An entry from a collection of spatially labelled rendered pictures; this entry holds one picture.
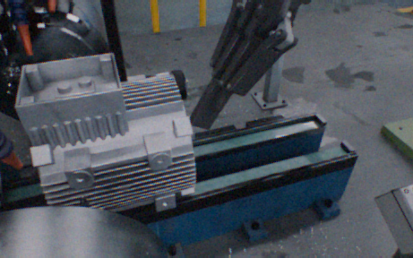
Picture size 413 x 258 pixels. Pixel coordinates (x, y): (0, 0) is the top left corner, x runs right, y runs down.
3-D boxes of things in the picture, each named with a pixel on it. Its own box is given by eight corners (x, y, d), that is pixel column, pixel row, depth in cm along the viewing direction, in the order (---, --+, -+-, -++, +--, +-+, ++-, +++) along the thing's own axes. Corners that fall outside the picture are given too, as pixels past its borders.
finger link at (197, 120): (232, 86, 45) (234, 89, 44) (207, 127, 48) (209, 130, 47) (214, 80, 43) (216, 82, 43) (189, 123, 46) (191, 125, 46)
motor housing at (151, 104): (66, 250, 49) (21, 156, 37) (65, 160, 63) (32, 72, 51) (198, 214, 54) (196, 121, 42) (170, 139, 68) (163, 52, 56)
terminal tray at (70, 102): (34, 155, 42) (13, 108, 38) (38, 107, 50) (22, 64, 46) (131, 135, 45) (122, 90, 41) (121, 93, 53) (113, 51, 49)
